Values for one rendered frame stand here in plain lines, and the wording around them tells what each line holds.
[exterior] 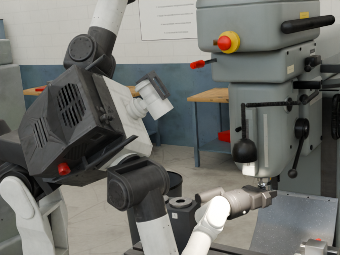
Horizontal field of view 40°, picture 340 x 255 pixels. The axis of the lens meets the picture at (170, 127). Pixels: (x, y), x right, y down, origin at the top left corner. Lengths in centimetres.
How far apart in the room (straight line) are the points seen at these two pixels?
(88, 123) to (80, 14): 650
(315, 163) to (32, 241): 110
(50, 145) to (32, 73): 731
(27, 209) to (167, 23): 539
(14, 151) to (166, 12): 536
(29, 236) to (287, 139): 86
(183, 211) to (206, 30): 74
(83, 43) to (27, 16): 710
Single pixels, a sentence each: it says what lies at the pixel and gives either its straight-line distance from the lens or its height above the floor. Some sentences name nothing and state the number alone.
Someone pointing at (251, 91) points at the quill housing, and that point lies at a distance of 147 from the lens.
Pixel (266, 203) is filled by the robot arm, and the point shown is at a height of 123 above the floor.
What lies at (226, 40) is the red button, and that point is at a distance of 129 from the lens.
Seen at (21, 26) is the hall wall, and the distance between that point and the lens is 865.
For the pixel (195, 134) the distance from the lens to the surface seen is 575.
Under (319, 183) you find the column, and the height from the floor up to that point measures 115.
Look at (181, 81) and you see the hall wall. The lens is 664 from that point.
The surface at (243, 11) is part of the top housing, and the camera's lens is 132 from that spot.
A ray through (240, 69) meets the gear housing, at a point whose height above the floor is 167.
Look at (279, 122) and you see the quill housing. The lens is 148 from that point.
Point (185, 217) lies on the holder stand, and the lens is 180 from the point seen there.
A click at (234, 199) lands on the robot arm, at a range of 151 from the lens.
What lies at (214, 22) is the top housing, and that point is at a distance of 135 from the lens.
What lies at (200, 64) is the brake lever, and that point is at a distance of 137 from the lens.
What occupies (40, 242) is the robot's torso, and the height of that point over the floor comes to 118.
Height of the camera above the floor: 184
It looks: 13 degrees down
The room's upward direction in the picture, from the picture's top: 4 degrees counter-clockwise
